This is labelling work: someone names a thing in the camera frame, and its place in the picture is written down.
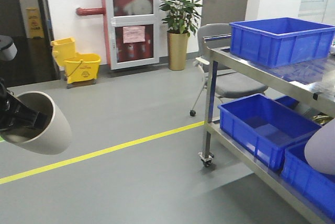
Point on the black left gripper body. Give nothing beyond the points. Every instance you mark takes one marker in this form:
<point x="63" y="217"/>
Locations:
<point x="7" y="120"/>

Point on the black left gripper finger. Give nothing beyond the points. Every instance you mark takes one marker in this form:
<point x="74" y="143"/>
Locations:
<point x="22" y="116"/>

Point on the beige plastic cup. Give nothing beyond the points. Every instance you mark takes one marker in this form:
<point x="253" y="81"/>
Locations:
<point x="53" y="138"/>

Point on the lavender plastic cup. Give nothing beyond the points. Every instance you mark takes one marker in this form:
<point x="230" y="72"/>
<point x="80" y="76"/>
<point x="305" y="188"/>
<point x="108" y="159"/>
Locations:
<point x="319" y="150"/>

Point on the blue bin lower shelf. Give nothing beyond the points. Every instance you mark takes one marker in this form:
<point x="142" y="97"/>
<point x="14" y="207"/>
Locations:
<point x="266" y="127"/>

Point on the blue bin on cart top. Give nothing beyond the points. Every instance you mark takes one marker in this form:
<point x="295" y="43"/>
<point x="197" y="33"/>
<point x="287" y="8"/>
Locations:
<point x="280" y="41"/>

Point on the blue bin lower right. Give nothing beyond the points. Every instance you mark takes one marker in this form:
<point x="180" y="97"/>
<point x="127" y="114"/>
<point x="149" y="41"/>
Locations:
<point x="317" y="187"/>

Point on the yellow mop bucket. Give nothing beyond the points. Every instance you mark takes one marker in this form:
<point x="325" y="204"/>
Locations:
<point x="78" y="67"/>

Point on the yellow wet floor sign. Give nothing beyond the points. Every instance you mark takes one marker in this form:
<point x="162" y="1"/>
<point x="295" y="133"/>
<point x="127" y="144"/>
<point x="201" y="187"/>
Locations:
<point x="35" y="27"/>

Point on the plant in gold pot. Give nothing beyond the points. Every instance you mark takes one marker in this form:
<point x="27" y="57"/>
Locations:
<point x="182" y="20"/>

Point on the grey office chair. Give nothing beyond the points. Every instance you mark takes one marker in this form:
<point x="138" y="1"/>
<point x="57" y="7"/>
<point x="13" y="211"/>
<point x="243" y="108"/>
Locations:
<point x="230" y="84"/>

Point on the stainless steel cart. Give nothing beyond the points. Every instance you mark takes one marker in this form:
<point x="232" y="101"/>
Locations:
<point x="311" y="83"/>

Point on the fire hose cabinet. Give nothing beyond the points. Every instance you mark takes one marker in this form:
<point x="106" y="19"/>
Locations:
<point x="131" y="32"/>

